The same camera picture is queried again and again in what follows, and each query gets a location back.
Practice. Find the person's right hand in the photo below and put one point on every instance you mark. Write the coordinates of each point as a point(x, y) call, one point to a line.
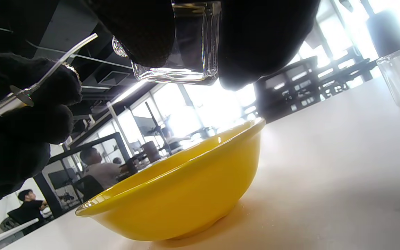
point(262, 34)

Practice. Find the person's left hand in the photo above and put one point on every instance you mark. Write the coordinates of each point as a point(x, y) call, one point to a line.
point(19, 163)

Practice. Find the silver perfume bottle pump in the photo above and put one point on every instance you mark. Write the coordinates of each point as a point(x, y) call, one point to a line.
point(16, 99)

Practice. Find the white desk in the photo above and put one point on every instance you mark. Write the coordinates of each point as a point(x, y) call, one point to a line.
point(2, 236)

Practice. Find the black stand pole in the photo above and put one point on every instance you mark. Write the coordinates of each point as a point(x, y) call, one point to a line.
point(156, 128)

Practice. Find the yellow bowl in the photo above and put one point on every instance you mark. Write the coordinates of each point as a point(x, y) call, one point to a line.
point(186, 194)

